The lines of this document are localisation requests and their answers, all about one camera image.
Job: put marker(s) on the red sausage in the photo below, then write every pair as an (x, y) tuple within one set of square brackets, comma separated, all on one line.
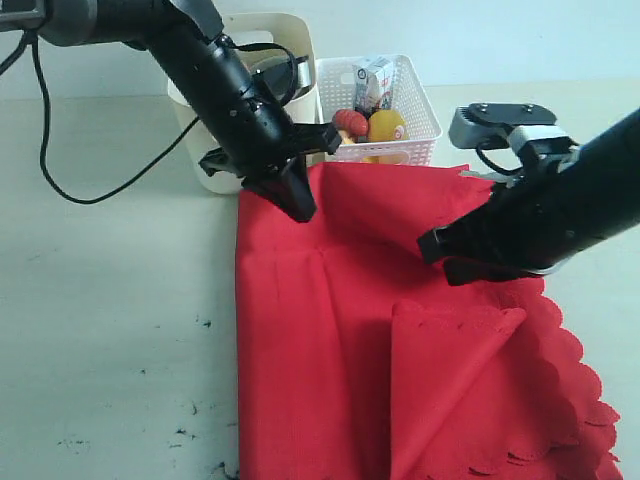
[(351, 121)]

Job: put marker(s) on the small milk carton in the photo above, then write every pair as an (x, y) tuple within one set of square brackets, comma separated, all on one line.
[(373, 80)]

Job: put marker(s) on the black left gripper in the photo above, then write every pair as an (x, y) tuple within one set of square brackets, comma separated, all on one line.
[(253, 131)]

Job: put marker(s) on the white woven plastic basket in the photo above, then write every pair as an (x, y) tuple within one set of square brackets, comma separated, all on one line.
[(335, 81)]

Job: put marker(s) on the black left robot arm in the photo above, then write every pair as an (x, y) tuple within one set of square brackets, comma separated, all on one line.
[(84, 22)]

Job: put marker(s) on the red tablecloth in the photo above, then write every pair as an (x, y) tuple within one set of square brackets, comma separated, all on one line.
[(358, 361)]

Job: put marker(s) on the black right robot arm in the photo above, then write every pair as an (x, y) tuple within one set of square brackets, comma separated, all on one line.
[(621, 141)]

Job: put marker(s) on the fried chicken nugget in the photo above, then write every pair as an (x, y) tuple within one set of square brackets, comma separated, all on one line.
[(346, 139)]

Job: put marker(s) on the yellow cheese wedge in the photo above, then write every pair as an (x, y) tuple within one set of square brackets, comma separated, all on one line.
[(389, 159)]

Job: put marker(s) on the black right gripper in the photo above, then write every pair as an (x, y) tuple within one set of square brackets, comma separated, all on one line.
[(537, 223)]

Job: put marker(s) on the large cream plastic bin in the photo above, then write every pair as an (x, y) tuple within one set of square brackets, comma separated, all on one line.
[(284, 29)]

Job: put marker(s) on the yellow lemon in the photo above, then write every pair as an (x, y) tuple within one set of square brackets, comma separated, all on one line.
[(386, 126)]

